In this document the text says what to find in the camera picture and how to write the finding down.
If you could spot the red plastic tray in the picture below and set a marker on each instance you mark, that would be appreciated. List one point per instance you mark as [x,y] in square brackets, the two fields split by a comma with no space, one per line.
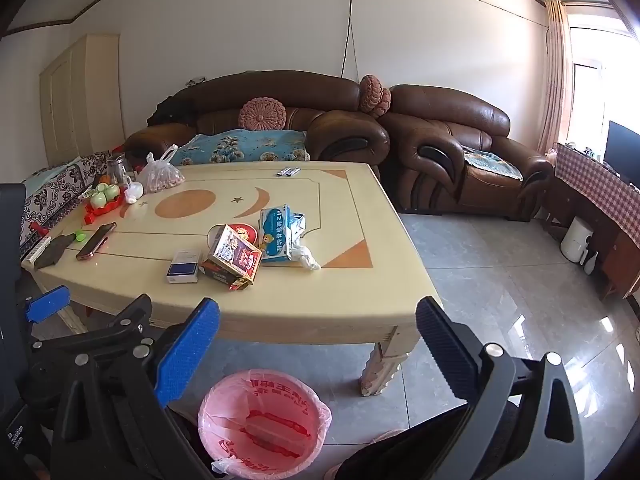
[100,212]

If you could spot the red paper cup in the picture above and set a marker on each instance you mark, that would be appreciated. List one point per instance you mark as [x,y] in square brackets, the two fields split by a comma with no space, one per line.
[248,234]

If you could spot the bed with patterned cover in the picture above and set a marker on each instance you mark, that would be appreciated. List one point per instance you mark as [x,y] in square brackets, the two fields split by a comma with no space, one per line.
[60,187]

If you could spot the small grey object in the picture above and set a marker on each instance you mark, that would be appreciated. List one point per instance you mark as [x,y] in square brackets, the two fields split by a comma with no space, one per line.
[195,80]

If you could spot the bright window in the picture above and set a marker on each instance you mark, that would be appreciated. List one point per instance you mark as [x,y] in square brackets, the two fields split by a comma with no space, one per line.
[590,50]

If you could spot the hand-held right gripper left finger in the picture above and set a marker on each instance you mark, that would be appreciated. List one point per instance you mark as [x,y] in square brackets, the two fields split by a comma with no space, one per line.
[187,345]

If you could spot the black clothes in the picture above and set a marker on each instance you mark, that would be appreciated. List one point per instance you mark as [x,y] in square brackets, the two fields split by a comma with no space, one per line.
[172,109]

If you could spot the pink-cased smartphone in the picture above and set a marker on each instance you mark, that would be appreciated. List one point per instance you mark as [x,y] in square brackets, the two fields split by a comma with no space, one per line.
[95,241]

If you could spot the blue floral blanket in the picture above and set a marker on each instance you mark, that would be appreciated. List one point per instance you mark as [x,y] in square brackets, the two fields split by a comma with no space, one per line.
[235,146]

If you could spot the glass teapot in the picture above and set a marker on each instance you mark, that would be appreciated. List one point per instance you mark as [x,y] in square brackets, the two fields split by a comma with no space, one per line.
[119,170]

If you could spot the black television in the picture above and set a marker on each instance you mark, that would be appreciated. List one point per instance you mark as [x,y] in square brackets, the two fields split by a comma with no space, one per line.
[622,152]

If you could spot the pink shoe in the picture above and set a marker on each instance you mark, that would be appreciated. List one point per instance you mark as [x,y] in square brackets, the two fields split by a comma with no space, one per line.
[387,436]

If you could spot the pink-lined trash bin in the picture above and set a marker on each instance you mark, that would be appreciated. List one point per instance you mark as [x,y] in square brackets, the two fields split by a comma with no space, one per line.
[265,395]

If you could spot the purple red snack box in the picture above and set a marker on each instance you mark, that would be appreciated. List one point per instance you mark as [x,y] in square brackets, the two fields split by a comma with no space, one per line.
[235,252]

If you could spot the blue cigarette pack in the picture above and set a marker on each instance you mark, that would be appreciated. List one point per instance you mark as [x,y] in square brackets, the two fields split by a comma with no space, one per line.
[182,267]

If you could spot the cream wardrobe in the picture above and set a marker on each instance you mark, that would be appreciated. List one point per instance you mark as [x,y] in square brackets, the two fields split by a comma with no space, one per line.
[80,100]

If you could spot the pink round cushion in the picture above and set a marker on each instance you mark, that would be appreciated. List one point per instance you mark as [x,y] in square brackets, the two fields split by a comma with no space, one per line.
[262,113]
[386,102]
[370,92]

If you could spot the plastic bag of nuts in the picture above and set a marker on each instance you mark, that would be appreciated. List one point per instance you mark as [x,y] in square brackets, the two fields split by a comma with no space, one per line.
[162,176]

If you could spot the person's right leg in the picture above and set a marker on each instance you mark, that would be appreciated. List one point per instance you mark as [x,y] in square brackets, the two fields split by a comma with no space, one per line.
[400,455]

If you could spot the white round appliance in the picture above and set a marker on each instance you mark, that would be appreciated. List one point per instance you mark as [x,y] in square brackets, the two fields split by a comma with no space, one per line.
[575,237]

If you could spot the cream wooden coffee table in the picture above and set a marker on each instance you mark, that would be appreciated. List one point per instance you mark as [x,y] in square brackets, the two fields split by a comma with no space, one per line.
[310,332]

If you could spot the beige curtain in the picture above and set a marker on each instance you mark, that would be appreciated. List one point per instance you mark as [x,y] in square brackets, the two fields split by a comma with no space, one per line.
[557,75]

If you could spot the small white plastic bag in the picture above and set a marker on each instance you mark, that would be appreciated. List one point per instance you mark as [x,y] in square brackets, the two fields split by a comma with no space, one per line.
[133,192]

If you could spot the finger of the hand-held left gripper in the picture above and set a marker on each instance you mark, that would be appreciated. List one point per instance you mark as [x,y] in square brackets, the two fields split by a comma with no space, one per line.
[122,322]
[47,303]

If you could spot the brown leather sofa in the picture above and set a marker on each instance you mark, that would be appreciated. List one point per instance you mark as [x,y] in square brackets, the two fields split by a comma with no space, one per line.
[300,89]

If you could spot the brown leather armchair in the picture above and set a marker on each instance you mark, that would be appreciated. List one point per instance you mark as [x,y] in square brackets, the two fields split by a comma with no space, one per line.
[440,110]

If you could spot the white bottle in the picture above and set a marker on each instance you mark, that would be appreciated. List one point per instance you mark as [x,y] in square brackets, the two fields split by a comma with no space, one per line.
[591,262]

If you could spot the blue white carton box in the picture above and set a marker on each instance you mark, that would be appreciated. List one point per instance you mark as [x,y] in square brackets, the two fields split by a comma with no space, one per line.
[277,232]

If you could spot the wooden television cabinet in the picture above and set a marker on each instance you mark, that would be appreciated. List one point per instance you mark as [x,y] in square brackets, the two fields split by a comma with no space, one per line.
[615,255]

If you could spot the red plastic object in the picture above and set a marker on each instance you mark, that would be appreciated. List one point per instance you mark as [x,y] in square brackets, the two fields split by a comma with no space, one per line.
[39,230]

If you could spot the red checkered tablecloth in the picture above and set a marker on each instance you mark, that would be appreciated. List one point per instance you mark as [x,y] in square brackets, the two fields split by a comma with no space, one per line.
[595,185]

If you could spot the teal bed sheet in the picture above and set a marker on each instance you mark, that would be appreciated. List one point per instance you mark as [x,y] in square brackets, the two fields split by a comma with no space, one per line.
[47,176]

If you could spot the dark cloth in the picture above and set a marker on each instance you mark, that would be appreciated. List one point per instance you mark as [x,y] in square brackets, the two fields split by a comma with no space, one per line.
[54,251]

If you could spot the teal floral seat cloth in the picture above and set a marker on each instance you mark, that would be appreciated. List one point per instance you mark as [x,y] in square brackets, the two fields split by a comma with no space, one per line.
[492,165]

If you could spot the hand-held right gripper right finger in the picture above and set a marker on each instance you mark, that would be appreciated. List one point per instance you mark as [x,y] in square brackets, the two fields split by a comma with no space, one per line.
[445,350]

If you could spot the white tissue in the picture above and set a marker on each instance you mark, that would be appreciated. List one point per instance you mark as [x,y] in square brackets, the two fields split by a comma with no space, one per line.
[306,258]

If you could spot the white remote control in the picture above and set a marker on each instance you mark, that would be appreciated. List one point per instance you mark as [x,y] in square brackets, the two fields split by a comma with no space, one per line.
[36,250]

